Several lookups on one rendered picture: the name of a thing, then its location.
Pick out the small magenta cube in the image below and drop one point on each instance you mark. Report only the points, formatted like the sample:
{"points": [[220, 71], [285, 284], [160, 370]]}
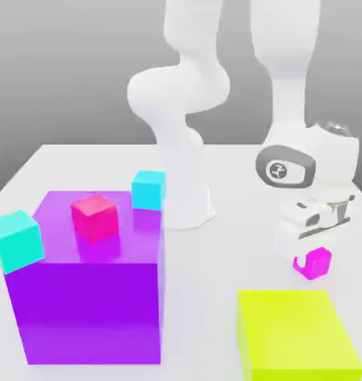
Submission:
{"points": [[317, 263]]}

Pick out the large yellow box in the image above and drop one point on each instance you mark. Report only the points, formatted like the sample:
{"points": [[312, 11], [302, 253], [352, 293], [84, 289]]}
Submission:
{"points": [[293, 333]]}

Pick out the small cyan cube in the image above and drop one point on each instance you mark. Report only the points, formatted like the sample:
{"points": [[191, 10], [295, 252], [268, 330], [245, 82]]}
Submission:
{"points": [[148, 192]]}

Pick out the small pink-red cube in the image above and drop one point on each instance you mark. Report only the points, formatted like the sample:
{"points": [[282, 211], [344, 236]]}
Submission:
{"points": [[94, 218]]}

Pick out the small turquoise cube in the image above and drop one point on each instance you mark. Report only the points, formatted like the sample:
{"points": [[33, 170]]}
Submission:
{"points": [[15, 241]]}

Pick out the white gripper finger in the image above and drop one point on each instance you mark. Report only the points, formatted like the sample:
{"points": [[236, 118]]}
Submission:
{"points": [[302, 259]]}

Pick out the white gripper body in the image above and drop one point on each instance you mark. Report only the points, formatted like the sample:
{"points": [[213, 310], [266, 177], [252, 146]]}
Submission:
{"points": [[287, 238]]}

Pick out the large purple box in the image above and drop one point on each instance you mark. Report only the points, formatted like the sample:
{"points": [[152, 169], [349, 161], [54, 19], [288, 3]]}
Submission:
{"points": [[88, 309]]}

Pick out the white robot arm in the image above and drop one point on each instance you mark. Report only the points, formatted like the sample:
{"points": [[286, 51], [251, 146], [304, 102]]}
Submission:
{"points": [[180, 89]]}

